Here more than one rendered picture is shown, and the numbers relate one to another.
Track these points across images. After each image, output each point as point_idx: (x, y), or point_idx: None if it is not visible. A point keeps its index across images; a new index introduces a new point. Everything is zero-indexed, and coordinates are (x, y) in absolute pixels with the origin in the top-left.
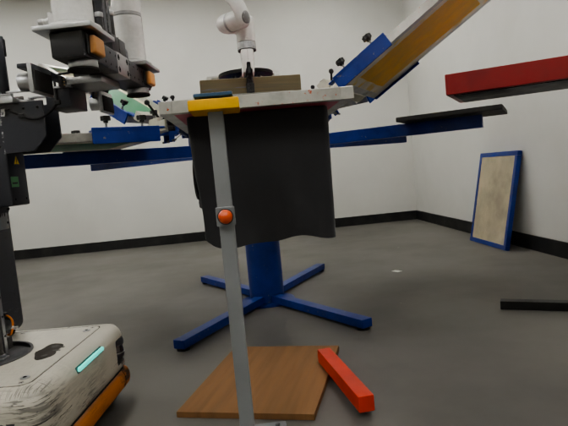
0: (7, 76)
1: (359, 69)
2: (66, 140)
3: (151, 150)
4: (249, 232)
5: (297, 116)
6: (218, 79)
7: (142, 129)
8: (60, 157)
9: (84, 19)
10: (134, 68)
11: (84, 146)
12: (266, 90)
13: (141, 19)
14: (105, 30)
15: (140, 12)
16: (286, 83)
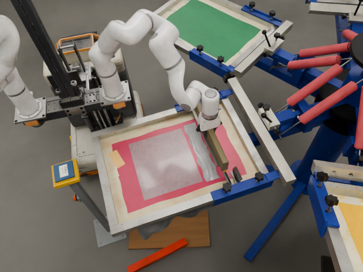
0: (80, 61)
1: (311, 203)
2: (178, 48)
3: (258, 62)
4: None
5: None
6: (197, 108)
7: (216, 67)
8: None
9: (22, 114)
10: (96, 105)
11: (218, 37)
12: (210, 145)
13: (108, 78)
14: (64, 96)
15: (107, 75)
16: (217, 157)
